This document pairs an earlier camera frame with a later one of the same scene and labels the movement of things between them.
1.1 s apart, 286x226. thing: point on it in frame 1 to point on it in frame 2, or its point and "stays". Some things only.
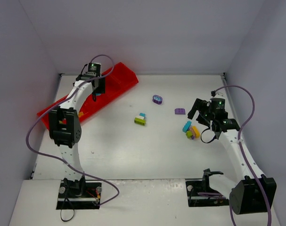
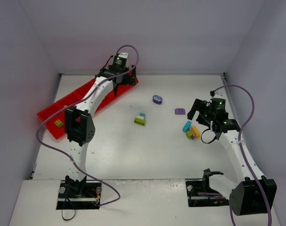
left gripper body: x=98 y=85 to x=123 y=78
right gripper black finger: x=200 y=119 stays
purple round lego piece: x=157 y=99 stays
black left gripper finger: x=94 y=93 to x=115 y=85
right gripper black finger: x=198 y=104 stays
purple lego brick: x=180 y=111 stays
